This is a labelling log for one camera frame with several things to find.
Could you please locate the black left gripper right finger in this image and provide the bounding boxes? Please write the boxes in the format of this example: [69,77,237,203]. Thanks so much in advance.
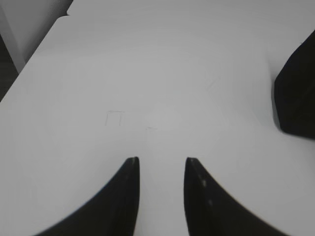
[184,157,278,236]

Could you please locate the black canvas tote bag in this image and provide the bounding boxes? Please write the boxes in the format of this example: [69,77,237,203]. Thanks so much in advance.
[274,32,315,139]

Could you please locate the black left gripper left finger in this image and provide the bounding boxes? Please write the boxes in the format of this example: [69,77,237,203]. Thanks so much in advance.
[40,157,140,236]

